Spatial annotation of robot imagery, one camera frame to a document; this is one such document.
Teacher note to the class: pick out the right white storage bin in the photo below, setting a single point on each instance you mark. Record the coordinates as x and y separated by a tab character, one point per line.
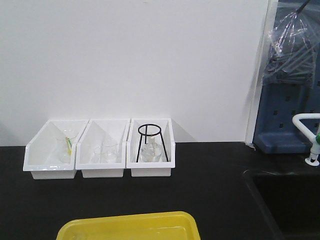
153	169

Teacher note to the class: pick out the white lab faucet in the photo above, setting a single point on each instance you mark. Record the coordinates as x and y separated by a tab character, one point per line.
312	160

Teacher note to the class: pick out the yellow plastic tray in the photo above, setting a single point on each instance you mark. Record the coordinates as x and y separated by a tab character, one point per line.
174	225

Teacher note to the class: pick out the left white storage bin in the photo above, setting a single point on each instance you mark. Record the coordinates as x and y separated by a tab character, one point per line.
41	156

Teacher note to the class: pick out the black lab sink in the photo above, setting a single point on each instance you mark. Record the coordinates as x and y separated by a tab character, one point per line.
289	202

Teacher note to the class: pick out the glass funnel with yellow-green stick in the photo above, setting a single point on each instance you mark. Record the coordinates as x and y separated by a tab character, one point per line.
64	141

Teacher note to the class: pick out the clear glass beakers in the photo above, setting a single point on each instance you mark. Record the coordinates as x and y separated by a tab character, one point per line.
106	152

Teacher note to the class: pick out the clear glass flask in bin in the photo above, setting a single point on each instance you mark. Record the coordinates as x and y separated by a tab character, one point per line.
151	152

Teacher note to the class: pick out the white storage bin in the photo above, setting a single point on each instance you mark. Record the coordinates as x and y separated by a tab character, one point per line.
41	156
153	169
95	133

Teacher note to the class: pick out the black wire tripod stand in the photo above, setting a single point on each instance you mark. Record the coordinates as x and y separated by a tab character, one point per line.
148	130

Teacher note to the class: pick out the middle white storage bin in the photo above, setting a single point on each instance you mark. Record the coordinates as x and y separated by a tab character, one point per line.
95	133

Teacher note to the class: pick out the blue pegboard drying rack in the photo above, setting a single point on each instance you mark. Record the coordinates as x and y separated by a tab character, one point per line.
274	131

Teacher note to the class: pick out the clear plastic bag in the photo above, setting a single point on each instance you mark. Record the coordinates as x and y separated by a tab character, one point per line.
294	43

